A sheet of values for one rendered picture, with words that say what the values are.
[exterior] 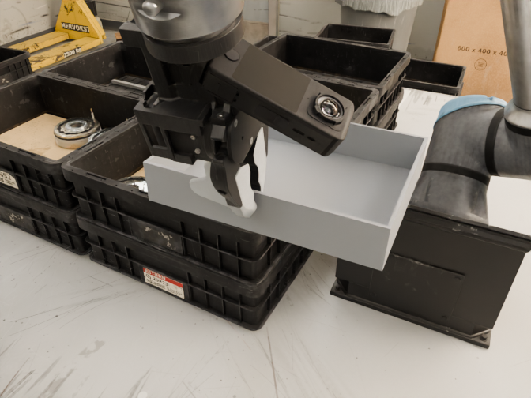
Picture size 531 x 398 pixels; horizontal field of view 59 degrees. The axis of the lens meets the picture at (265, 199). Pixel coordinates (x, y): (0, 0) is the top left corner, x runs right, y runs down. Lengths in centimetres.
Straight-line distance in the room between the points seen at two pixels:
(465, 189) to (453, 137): 9
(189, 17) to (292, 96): 10
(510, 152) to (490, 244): 16
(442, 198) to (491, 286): 16
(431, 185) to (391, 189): 28
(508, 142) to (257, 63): 55
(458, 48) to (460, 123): 277
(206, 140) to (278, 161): 25
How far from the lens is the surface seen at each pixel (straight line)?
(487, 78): 364
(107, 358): 85
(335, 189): 55
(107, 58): 148
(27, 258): 108
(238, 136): 37
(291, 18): 414
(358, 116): 101
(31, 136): 125
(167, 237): 79
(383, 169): 61
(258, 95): 34
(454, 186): 84
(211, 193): 44
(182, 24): 31
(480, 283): 80
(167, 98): 38
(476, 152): 85
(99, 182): 82
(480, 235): 74
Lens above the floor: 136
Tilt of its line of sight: 36 degrees down
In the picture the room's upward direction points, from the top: straight up
